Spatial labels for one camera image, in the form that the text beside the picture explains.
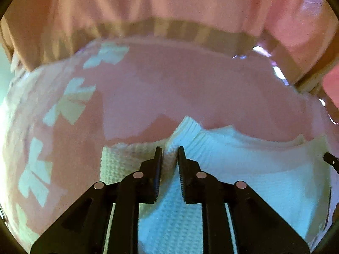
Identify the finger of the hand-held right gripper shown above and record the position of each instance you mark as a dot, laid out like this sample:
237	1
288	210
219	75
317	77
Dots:
332	161

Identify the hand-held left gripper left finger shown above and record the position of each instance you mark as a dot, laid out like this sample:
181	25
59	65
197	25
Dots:
158	169

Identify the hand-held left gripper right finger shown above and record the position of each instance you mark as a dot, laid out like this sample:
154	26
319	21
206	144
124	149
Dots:
182	169

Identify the white red black knit sweater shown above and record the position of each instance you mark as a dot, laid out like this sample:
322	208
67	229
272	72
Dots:
251	177

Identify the pink floral blanket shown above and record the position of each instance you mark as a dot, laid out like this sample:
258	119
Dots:
164	84

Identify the orange curtain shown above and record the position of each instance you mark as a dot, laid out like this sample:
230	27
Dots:
159	2

